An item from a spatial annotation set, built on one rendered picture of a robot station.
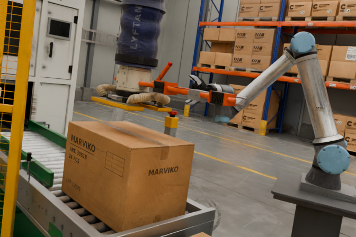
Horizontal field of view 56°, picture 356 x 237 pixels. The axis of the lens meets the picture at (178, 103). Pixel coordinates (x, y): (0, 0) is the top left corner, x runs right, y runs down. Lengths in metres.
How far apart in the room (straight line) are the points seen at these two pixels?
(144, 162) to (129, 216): 0.25
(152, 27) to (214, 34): 8.76
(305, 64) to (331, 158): 0.49
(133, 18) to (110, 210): 0.93
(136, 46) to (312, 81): 0.90
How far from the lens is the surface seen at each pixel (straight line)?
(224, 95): 1.33
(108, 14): 12.08
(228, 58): 10.04
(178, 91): 1.51
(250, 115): 9.54
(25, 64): 1.92
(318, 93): 1.85
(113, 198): 1.63
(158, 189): 1.65
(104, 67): 12.02
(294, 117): 10.33
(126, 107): 1.61
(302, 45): 1.86
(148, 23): 1.73
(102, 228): 1.71
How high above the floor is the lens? 1.29
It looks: 5 degrees down
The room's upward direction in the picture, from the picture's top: 8 degrees clockwise
